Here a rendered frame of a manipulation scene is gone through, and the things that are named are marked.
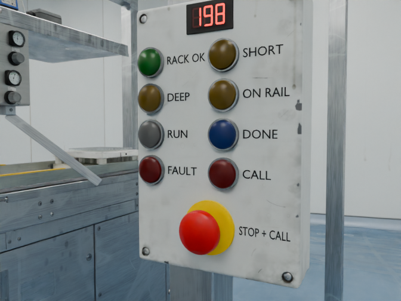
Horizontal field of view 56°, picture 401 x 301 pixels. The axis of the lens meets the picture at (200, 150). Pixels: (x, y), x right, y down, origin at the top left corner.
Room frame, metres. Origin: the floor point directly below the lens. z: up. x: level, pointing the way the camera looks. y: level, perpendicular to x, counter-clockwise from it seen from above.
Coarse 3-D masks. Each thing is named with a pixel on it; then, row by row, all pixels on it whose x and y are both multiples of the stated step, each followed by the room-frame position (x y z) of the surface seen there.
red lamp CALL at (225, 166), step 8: (224, 160) 0.34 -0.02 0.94; (216, 168) 0.35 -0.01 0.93; (224, 168) 0.34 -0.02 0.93; (232, 168) 0.34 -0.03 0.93; (216, 176) 0.35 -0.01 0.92; (224, 176) 0.34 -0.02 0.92; (232, 176) 0.34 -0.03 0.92; (216, 184) 0.35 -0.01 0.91; (224, 184) 0.34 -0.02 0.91; (232, 184) 0.34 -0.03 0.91
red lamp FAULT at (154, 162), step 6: (150, 156) 0.38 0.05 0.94; (144, 162) 0.38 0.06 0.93; (150, 162) 0.38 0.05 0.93; (156, 162) 0.38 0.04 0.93; (144, 168) 0.38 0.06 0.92; (150, 168) 0.38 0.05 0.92; (156, 168) 0.38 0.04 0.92; (144, 174) 0.38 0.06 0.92; (150, 174) 0.38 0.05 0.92; (156, 174) 0.38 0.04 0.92; (144, 180) 0.38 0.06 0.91; (150, 180) 0.38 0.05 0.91; (156, 180) 0.38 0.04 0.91
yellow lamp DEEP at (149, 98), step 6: (144, 90) 0.38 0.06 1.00; (150, 90) 0.38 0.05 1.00; (156, 90) 0.38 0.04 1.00; (138, 96) 0.39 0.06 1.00; (144, 96) 0.38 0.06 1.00; (150, 96) 0.38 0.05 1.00; (156, 96) 0.38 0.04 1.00; (144, 102) 0.38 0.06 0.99; (150, 102) 0.38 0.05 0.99; (156, 102) 0.38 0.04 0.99; (144, 108) 0.38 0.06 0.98; (150, 108) 0.38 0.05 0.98; (156, 108) 0.38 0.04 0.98
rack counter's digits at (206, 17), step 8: (192, 8) 0.36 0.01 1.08; (200, 8) 0.36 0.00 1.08; (208, 8) 0.35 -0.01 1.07; (216, 8) 0.35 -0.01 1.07; (224, 8) 0.35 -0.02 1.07; (192, 16) 0.36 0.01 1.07; (200, 16) 0.36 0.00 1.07; (208, 16) 0.35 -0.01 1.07; (216, 16) 0.35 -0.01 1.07; (224, 16) 0.35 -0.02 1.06; (192, 24) 0.36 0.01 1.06; (200, 24) 0.36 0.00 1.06; (208, 24) 0.35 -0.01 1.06; (216, 24) 0.35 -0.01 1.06
